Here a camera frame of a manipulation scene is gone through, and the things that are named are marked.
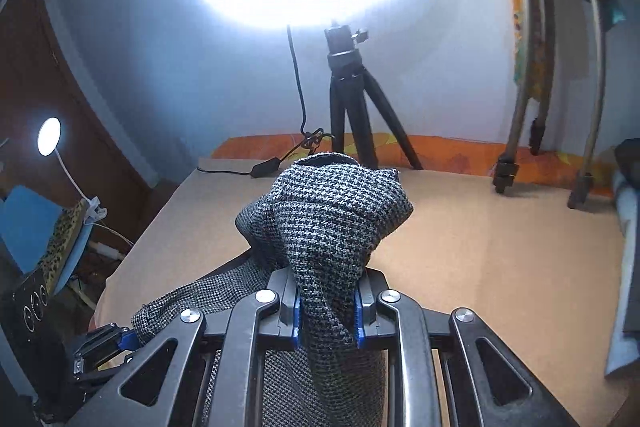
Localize white cable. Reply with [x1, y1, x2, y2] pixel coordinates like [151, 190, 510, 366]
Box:
[90, 222, 136, 258]

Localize black ring light cable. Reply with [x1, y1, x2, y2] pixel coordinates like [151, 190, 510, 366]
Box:
[196, 24, 336, 179]

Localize brown wooden door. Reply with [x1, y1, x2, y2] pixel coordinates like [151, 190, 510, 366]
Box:
[0, 0, 166, 218]

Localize orange floral bed sheet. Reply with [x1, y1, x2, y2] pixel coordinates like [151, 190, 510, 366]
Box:
[210, 133, 621, 200]

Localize blue board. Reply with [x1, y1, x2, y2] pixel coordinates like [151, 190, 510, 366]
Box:
[0, 185, 93, 293]

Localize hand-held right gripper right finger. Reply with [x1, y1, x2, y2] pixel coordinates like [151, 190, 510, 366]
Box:
[352, 269, 581, 427]

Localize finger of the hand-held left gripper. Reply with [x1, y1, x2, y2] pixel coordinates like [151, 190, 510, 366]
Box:
[70, 324, 142, 388]

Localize small black tripod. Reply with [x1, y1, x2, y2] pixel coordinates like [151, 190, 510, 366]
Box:
[324, 22, 425, 171]

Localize light blue cloth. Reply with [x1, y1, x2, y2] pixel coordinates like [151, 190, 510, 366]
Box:
[605, 172, 640, 378]

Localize silver tripod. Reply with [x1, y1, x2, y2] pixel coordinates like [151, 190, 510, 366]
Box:
[492, 0, 608, 208]

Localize colourful hanging cloth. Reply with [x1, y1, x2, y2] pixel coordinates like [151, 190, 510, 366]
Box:
[505, 0, 548, 102]

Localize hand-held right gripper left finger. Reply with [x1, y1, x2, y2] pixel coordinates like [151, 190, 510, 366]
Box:
[65, 269, 302, 427]

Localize dark folded clothes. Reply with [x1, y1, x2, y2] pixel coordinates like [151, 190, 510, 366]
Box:
[614, 139, 640, 178]

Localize white desk lamp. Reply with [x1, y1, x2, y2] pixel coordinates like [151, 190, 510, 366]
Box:
[37, 117, 108, 222]

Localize grey houndstooth pants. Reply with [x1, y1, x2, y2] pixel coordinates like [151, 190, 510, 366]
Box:
[131, 152, 415, 427]

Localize leopard print cloth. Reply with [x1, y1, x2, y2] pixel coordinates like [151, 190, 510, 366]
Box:
[37, 199, 91, 293]

